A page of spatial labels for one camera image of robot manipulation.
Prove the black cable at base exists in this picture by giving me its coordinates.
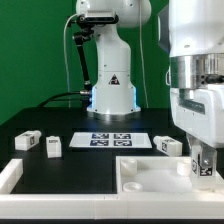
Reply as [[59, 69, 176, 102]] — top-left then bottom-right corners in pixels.
[[36, 89, 92, 108]]

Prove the white U-shaped obstacle fence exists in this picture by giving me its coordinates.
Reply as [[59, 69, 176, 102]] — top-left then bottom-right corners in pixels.
[[0, 159, 224, 219]]

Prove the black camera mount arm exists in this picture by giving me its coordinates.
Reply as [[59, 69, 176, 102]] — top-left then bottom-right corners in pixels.
[[72, 27, 95, 92]]

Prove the grey camera cable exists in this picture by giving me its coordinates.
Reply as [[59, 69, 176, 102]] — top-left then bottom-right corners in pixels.
[[62, 13, 78, 108]]

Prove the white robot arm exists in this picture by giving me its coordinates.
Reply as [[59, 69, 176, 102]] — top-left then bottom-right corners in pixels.
[[76, 0, 224, 177]]

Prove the white marker tag sheet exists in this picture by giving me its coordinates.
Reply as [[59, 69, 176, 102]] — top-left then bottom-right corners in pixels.
[[69, 132, 152, 148]]

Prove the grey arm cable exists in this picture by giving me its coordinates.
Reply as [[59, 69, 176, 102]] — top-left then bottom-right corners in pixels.
[[138, 0, 150, 109]]

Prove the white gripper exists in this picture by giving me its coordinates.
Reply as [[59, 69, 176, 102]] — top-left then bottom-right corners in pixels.
[[170, 87, 224, 177]]

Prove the white square table top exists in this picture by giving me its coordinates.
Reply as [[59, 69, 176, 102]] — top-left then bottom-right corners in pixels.
[[116, 156, 224, 195]]

